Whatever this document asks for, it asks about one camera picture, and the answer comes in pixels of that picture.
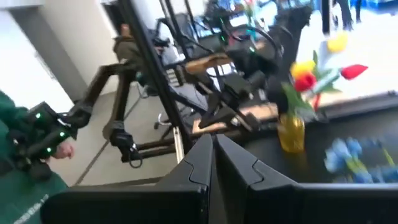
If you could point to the wooden side table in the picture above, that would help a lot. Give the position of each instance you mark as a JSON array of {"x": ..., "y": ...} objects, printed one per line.
[{"x": 264, "y": 112}]

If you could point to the wooden desk top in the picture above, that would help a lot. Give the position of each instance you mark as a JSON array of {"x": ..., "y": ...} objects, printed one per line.
[{"x": 206, "y": 62}]

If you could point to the person's hand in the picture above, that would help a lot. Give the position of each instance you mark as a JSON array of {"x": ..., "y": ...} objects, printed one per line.
[{"x": 64, "y": 150}]

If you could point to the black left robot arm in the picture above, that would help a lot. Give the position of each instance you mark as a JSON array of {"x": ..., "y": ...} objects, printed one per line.
[{"x": 289, "y": 46}]

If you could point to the yellow artificial tulip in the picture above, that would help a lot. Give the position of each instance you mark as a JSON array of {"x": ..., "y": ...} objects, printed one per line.
[
  {"x": 303, "y": 68},
  {"x": 337, "y": 43}
]

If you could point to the blue artificial flower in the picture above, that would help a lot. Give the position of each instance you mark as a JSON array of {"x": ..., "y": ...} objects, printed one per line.
[
  {"x": 342, "y": 154},
  {"x": 377, "y": 174}
]

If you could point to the gold textured glass vase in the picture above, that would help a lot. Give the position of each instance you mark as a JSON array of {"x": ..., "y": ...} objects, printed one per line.
[{"x": 291, "y": 133}]

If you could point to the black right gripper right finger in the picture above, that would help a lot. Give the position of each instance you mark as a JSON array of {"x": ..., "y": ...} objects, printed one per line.
[{"x": 280, "y": 202}]

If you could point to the black frame post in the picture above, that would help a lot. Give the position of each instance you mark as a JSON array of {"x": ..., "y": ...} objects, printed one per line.
[{"x": 155, "y": 77}]

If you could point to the person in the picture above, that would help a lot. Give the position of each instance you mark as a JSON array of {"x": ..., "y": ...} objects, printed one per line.
[
  {"x": 127, "y": 46},
  {"x": 18, "y": 193}
]

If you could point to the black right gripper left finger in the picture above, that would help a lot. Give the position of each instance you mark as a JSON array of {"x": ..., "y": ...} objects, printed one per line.
[{"x": 174, "y": 199}]

